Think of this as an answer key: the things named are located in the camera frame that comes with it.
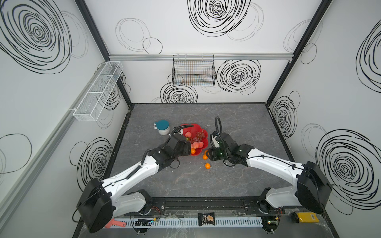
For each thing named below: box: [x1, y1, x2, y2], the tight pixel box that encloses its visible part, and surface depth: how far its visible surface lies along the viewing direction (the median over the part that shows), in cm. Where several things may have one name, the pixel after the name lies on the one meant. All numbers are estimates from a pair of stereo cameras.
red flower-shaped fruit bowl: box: [181, 123, 209, 157], surface depth 98 cm
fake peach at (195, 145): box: [192, 141, 199, 149], surface depth 91 cm
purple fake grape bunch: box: [189, 129, 206, 144], surface depth 98 cm
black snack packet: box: [197, 211, 216, 227], surface depth 71 cm
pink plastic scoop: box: [104, 218, 127, 229], surface depth 71 cm
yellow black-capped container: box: [297, 212, 319, 223], surface depth 69 cm
